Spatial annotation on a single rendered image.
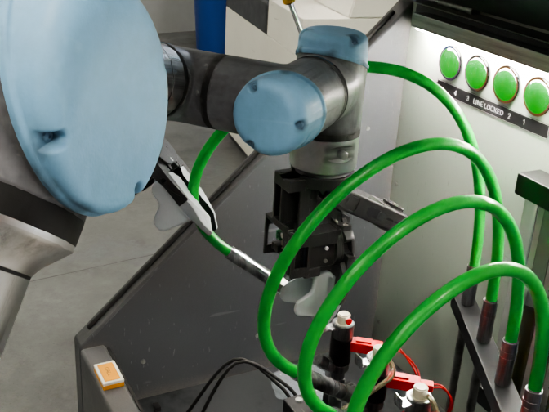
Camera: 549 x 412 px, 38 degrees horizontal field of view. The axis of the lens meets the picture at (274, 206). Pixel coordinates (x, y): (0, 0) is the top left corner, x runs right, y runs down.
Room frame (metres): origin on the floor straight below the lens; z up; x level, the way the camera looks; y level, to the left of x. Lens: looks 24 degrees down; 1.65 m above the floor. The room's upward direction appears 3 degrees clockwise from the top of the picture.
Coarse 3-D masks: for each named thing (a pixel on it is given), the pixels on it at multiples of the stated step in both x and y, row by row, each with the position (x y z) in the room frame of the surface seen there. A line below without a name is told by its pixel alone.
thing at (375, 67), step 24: (384, 72) 0.93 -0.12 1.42; (408, 72) 0.94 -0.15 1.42; (456, 120) 0.94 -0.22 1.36; (216, 144) 0.91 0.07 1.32; (192, 168) 0.92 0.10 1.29; (192, 192) 0.91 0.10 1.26; (480, 192) 0.95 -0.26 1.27; (480, 216) 0.95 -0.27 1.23; (216, 240) 0.91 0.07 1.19; (480, 240) 0.95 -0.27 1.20
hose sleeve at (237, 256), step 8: (232, 248) 0.92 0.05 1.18; (232, 256) 0.91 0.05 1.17; (240, 256) 0.92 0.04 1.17; (240, 264) 0.91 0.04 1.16; (248, 264) 0.92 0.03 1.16; (256, 264) 0.92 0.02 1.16; (248, 272) 0.92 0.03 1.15; (256, 272) 0.92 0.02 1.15; (264, 272) 0.92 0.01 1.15; (264, 280) 0.92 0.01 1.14
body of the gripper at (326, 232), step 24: (288, 168) 0.84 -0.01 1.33; (288, 192) 0.80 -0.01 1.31; (312, 192) 0.82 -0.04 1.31; (288, 216) 0.82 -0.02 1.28; (336, 216) 0.83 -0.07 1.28; (264, 240) 0.84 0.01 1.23; (288, 240) 0.79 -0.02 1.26; (312, 240) 0.79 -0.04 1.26; (336, 240) 0.81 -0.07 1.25; (312, 264) 0.80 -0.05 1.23; (336, 264) 0.83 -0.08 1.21
